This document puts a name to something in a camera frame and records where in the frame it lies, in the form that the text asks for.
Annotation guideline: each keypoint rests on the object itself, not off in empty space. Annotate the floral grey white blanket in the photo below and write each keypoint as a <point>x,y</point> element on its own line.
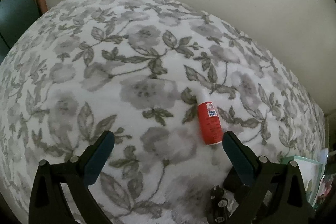
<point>131,67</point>

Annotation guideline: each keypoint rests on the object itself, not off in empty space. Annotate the dark teal cabinet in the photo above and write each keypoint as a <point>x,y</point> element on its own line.
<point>16,17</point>

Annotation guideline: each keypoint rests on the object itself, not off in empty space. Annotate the red white glue bottle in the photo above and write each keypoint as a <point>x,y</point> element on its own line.
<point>208,118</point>

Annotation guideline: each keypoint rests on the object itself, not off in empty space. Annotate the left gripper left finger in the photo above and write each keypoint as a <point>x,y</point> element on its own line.
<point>95,156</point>

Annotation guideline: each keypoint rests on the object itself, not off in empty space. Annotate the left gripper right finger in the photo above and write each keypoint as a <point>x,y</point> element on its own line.
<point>244,162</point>

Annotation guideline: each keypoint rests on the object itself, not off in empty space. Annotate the teal white shallow box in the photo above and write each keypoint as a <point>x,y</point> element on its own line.
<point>312,172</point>

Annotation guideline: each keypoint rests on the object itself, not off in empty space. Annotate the black toy car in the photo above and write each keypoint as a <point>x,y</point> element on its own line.
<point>216,208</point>

